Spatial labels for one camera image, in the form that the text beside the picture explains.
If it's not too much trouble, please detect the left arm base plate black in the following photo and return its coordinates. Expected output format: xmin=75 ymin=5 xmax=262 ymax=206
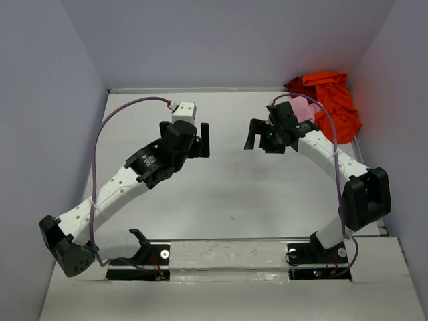
xmin=106 ymin=242 xmax=171 ymax=282

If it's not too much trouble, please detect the dark red t shirt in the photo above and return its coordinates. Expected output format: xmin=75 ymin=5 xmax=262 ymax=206
xmin=283 ymin=76 xmax=317 ymax=100

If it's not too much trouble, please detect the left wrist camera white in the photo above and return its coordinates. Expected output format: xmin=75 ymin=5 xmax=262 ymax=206
xmin=171 ymin=102 xmax=197 ymax=125

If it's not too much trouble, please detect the orange t shirt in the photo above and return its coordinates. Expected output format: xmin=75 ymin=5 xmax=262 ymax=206
xmin=302 ymin=72 xmax=362 ymax=144

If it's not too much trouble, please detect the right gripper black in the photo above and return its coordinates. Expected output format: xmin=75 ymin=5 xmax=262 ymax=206
xmin=244 ymin=117 xmax=286 ymax=153

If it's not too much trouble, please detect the pink t shirt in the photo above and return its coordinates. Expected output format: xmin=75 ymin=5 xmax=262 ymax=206
xmin=290 ymin=97 xmax=321 ymax=123

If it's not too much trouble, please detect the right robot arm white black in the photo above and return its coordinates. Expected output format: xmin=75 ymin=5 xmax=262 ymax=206
xmin=244 ymin=102 xmax=391 ymax=263

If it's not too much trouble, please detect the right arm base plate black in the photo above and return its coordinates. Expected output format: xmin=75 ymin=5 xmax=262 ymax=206
xmin=284 ymin=242 xmax=352 ymax=281

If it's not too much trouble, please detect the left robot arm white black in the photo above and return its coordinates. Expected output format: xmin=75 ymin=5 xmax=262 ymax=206
xmin=39 ymin=120 xmax=210 ymax=277

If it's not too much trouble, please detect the metal rail table back edge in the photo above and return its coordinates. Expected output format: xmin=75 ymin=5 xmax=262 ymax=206
xmin=107 ymin=87 xmax=286 ymax=94

